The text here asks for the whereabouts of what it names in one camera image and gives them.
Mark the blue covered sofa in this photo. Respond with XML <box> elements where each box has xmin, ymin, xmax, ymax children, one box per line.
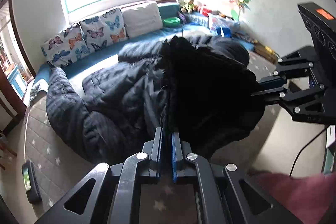
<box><xmin>34</xmin><ymin>3</ymin><xmax>255</xmax><ymax>84</ymax></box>

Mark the dark red cloth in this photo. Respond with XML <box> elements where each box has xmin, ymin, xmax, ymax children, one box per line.
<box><xmin>253</xmin><ymin>172</ymin><xmax>335</xmax><ymax>223</ymax></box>

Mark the red toy box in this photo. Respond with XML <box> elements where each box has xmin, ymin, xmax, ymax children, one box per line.
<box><xmin>199</xmin><ymin>6</ymin><xmax>212</xmax><ymax>17</ymax></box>

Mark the black cable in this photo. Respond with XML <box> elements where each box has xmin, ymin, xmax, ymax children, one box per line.
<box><xmin>289</xmin><ymin>126</ymin><xmax>329</xmax><ymax>178</ymax></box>

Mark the right butterfly print cushion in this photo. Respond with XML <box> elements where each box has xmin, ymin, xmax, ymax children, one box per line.
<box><xmin>79</xmin><ymin>8</ymin><xmax>127</xmax><ymax>53</ymax></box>

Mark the left butterfly print cushion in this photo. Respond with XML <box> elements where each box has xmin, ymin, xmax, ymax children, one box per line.
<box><xmin>41</xmin><ymin>24</ymin><xmax>90</xmax><ymax>68</ymax></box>

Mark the blue white cabinet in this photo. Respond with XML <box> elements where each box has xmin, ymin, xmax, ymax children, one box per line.
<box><xmin>7</xmin><ymin>65</ymin><xmax>27</xmax><ymax>100</ymax></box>

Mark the butterfly print cushion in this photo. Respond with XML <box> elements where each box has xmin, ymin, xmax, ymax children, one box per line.
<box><xmin>79</xmin><ymin>8</ymin><xmax>127</xmax><ymax>53</ymax></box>
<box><xmin>41</xmin><ymin>24</ymin><xmax>90</xmax><ymax>68</ymax></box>

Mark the colourful pinwheel toy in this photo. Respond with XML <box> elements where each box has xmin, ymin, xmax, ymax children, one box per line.
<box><xmin>230</xmin><ymin>0</ymin><xmax>252</xmax><ymax>21</ymax></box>

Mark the black puffer down jacket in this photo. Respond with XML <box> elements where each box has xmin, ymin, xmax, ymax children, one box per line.
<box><xmin>46</xmin><ymin>35</ymin><xmax>265</xmax><ymax>165</ymax></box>

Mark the green plastic basin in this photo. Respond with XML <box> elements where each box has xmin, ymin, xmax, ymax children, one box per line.
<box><xmin>162</xmin><ymin>17</ymin><xmax>181</xmax><ymax>28</ymax></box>

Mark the yellow green plush doll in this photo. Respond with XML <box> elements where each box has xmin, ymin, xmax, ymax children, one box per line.
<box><xmin>187</xmin><ymin>0</ymin><xmax>198</xmax><ymax>14</ymax></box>

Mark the black smartphone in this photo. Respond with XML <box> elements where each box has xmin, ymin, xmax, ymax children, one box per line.
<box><xmin>22</xmin><ymin>160</ymin><xmax>42</xmax><ymax>204</ymax></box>

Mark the plain white cushion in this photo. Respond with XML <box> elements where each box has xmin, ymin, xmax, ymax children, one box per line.
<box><xmin>122</xmin><ymin>1</ymin><xmax>163</xmax><ymax>38</ymax></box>

